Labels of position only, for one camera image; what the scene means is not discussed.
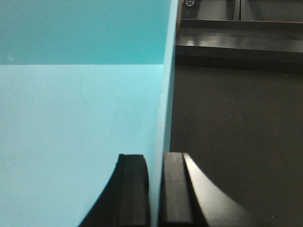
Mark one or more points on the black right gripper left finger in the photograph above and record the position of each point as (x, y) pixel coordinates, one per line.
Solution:
(124, 201)

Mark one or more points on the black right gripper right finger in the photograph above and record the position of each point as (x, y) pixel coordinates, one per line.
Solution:
(189, 199)

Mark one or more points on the light blue plastic bin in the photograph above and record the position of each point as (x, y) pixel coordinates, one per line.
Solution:
(81, 81)

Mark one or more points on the black conveyor belt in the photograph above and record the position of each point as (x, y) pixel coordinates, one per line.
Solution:
(244, 129)

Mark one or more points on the black conveyor side rail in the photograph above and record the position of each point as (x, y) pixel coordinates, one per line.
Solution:
(247, 45)

